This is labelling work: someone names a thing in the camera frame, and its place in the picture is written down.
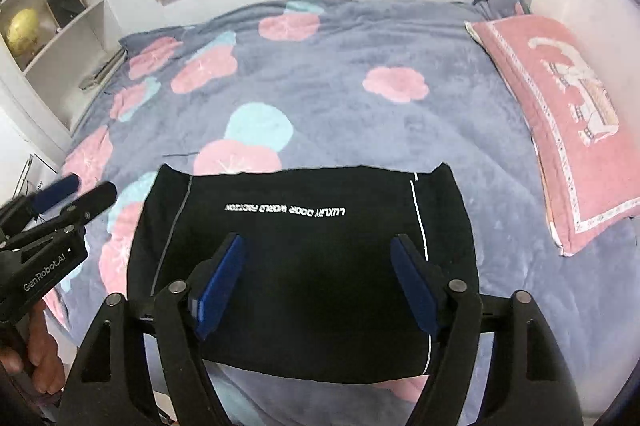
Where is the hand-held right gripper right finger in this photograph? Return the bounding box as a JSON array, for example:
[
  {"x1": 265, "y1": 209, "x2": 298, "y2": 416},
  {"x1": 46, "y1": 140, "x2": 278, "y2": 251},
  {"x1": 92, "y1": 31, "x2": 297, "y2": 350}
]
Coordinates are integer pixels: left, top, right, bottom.
[{"x1": 390, "y1": 233, "x2": 583, "y2": 426}]

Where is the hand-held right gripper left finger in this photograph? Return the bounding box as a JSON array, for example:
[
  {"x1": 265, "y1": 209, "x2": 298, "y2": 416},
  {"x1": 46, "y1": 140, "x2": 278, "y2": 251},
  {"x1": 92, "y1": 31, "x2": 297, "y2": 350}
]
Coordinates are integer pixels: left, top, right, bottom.
[{"x1": 59, "y1": 232, "x2": 247, "y2": 426}]

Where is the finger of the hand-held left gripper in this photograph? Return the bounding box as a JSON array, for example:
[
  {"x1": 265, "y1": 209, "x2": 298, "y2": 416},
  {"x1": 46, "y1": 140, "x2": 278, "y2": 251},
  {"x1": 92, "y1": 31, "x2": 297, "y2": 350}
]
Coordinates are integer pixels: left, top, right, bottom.
[
  {"x1": 0, "y1": 173, "x2": 82, "y2": 229},
  {"x1": 7, "y1": 181, "x2": 118, "y2": 252}
]

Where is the black hooded jacket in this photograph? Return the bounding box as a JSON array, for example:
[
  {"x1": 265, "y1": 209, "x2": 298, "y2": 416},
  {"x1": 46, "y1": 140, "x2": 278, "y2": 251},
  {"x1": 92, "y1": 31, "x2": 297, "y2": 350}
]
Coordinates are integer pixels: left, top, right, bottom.
[{"x1": 125, "y1": 162, "x2": 481, "y2": 384}]

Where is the person's left hand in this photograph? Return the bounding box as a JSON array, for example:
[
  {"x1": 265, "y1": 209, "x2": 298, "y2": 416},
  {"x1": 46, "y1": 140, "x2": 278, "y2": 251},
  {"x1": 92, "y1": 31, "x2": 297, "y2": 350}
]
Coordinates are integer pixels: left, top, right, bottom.
[{"x1": 0, "y1": 303, "x2": 67, "y2": 396}]

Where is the white paper sheet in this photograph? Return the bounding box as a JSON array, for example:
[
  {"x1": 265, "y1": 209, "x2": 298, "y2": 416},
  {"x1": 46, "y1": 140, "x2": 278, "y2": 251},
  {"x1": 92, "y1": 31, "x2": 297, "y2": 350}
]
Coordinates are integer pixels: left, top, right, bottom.
[{"x1": 14, "y1": 153, "x2": 62, "y2": 207}]

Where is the grey slim object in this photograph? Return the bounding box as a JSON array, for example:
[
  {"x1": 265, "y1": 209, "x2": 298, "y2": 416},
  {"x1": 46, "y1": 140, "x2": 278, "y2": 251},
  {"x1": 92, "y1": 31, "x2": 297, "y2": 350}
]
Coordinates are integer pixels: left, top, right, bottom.
[{"x1": 79, "y1": 55, "x2": 122, "y2": 91}]

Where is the golden globe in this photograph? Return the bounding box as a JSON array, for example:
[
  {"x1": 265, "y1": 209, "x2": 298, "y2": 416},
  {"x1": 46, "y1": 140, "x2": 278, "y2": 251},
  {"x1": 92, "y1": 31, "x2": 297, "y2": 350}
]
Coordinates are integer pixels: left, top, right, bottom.
[{"x1": 6, "y1": 9, "x2": 51, "y2": 62}]

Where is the black box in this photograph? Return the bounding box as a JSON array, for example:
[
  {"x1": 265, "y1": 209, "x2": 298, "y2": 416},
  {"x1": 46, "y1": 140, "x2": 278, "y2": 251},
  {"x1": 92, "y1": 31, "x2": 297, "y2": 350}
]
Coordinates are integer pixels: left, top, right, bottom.
[{"x1": 46, "y1": 0, "x2": 86, "y2": 30}]

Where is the grey floral fleece blanket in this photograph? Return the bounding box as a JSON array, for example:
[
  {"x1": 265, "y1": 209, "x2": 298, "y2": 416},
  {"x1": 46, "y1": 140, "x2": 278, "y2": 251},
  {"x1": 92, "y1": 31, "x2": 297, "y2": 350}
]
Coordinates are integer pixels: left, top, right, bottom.
[{"x1": 42, "y1": 0, "x2": 640, "y2": 426}]

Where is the pink printed pillow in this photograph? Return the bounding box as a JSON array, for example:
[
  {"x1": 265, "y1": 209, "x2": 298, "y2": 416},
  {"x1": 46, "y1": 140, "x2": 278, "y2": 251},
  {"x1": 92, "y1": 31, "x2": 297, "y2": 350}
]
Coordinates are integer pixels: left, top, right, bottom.
[{"x1": 465, "y1": 14, "x2": 640, "y2": 257}]

